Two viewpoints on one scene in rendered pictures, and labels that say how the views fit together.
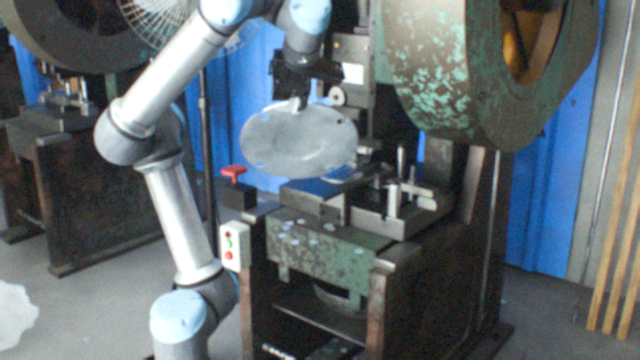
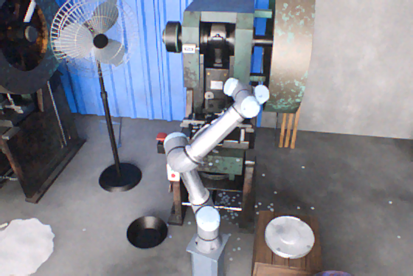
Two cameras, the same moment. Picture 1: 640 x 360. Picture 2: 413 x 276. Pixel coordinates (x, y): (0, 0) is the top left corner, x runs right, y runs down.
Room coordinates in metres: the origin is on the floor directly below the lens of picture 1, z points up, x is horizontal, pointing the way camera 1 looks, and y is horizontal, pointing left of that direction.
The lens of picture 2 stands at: (0.15, 0.86, 1.92)
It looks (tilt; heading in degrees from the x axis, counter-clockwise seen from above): 35 degrees down; 330
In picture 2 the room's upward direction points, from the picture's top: straight up
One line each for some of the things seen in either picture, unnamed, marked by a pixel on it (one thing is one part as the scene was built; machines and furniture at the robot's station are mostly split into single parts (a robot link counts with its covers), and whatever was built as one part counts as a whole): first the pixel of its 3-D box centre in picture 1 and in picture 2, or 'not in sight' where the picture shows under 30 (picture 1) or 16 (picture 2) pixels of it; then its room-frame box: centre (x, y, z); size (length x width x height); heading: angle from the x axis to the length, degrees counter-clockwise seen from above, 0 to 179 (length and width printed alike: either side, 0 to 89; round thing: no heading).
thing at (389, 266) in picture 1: (459, 271); (253, 147); (1.67, -0.45, 0.45); 0.92 x 0.12 x 0.90; 141
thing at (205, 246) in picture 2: not in sight; (208, 236); (1.09, 0.29, 0.50); 0.15 x 0.15 x 0.10
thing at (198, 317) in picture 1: (181, 327); (208, 221); (1.10, 0.29, 0.62); 0.13 x 0.12 x 0.14; 162
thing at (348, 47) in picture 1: (360, 81); (217, 85); (1.69, -0.13, 1.04); 0.17 x 0.15 x 0.30; 141
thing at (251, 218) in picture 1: (324, 227); (184, 142); (2.00, -0.03, 0.45); 0.92 x 0.12 x 0.90; 141
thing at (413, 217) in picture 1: (365, 197); (217, 130); (1.72, -0.16, 0.68); 0.45 x 0.30 x 0.06; 51
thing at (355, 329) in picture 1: (363, 300); (216, 170); (1.73, -0.16, 0.31); 0.43 x 0.42 x 0.01; 51
